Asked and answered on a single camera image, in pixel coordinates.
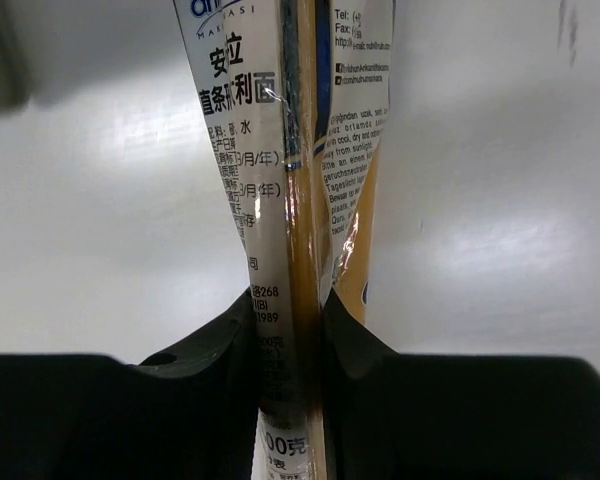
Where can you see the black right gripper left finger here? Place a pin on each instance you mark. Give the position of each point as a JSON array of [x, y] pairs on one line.
[[188, 411]]

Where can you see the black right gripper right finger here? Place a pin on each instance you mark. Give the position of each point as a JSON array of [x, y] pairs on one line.
[[390, 415]]

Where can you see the spaghetti bag white label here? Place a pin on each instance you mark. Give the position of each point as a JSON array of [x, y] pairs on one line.
[[295, 97]]

